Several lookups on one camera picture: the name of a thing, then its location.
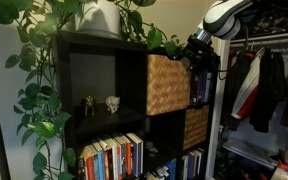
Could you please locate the grey blue book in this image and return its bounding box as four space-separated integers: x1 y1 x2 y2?
114 133 128 178

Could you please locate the black jacket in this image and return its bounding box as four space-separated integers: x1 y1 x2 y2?
224 49 253 132

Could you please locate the bright blue book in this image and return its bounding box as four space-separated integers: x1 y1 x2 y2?
163 158 178 180

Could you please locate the gold figurine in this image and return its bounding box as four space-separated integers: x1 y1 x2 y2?
80 95 97 117

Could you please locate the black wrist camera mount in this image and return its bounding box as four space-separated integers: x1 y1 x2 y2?
186 34 218 51

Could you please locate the white closet door frame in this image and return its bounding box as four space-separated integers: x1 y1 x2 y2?
204 34 233 180

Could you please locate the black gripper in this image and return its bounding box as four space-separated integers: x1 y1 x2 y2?
180 48 218 70

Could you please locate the dark printed box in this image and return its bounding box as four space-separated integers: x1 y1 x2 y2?
235 0 288 37

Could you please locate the green pothos plant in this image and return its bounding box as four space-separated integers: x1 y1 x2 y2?
0 0 188 180

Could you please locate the grey flat board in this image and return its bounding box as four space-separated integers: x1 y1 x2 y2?
221 138 280 170

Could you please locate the black hanging garment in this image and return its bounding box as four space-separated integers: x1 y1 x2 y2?
248 47 288 134

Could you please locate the pale leaning book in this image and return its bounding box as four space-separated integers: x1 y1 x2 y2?
146 165 167 180

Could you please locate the white elephant figurine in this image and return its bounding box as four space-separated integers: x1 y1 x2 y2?
104 95 121 115

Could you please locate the black book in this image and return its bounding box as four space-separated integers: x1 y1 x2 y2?
77 156 87 180

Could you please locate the blue circuits textbook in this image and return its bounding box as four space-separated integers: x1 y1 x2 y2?
198 69 208 105

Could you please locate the orange clothes hanger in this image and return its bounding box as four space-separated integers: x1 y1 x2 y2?
243 50 256 59

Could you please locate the light blue book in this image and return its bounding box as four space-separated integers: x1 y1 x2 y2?
92 139 106 180

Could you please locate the grey slim book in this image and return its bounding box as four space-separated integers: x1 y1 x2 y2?
193 148 205 179

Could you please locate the white closet shelf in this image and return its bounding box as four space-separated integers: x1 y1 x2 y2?
229 31 288 48

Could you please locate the thin orange book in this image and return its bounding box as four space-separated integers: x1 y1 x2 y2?
102 149 111 180

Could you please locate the white slim book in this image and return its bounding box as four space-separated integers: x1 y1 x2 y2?
181 154 189 180

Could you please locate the black cube bookshelf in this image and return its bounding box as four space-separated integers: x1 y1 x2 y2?
55 30 221 180

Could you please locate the white and red jacket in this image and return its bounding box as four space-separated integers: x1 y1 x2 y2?
230 46 268 120

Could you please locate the navy and yellow book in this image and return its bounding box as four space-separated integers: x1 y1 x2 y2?
190 71 201 106

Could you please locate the dark slim book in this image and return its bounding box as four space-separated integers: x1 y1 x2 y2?
187 151 196 180

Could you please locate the white plant pot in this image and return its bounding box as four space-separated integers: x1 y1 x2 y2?
74 0 122 39

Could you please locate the brown woven bamboo basket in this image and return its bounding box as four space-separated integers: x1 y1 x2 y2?
146 53 192 117
182 105 211 151

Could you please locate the orange tool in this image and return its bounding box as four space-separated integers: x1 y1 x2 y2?
276 149 288 170

